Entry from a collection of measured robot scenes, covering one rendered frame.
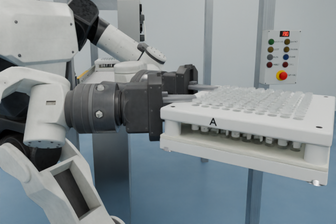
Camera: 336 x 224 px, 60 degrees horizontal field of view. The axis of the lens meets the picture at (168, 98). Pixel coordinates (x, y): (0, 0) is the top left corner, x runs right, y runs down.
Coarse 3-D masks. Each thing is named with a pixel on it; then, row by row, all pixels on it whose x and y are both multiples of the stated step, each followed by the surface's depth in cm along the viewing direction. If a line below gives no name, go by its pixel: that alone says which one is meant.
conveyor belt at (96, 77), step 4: (96, 72) 195; (100, 72) 195; (104, 72) 195; (108, 72) 195; (112, 72) 195; (92, 76) 176; (96, 76) 176; (100, 76) 176; (104, 76) 176; (108, 76) 176; (112, 76) 176; (88, 80) 161; (92, 80) 161; (96, 80) 161; (100, 80) 161; (104, 80) 161; (108, 80) 161; (112, 80) 161
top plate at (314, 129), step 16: (320, 96) 55; (160, 112) 47; (176, 112) 45; (192, 112) 44; (208, 112) 44; (224, 112) 44; (240, 112) 44; (320, 112) 44; (224, 128) 42; (240, 128) 41; (256, 128) 40; (272, 128) 38; (288, 128) 37; (304, 128) 37; (320, 128) 36; (320, 144) 36
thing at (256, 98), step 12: (216, 96) 50; (228, 96) 50; (240, 96) 51; (252, 96) 50; (264, 96) 51; (276, 96) 51; (288, 96) 52; (300, 96) 53; (288, 108) 42; (240, 132) 47
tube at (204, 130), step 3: (201, 102) 47; (204, 102) 47; (207, 102) 47; (201, 105) 47; (204, 105) 47; (207, 105) 47; (201, 126) 48; (204, 126) 48; (201, 129) 48; (204, 129) 48; (207, 129) 48; (201, 132) 48; (204, 132) 48; (207, 132) 48
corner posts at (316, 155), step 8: (168, 120) 47; (168, 128) 47; (176, 128) 47; (312, 144) 37; (304, 152) 38; (312, 152) 37; (320, 152) 36; (304, 160) 38; (312, 160) 37; (320, 160) 37
